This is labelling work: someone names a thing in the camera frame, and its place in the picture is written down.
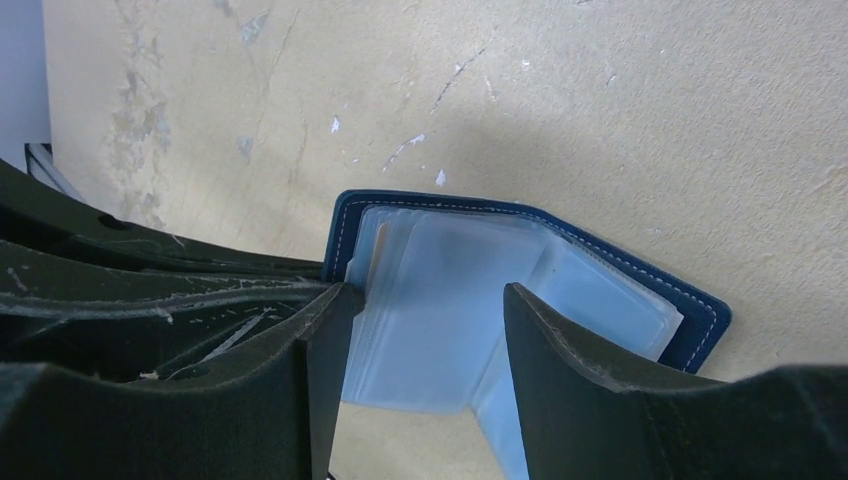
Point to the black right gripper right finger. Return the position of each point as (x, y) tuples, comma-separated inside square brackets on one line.
[(590, 409)]

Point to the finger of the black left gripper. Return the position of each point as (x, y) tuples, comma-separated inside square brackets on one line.
[(38, 217), (117, 325)]

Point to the blue leather card holder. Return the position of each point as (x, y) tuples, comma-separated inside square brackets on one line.
[(433, 269)]

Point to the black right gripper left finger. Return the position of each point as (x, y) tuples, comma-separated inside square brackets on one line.
[(264, 409)]

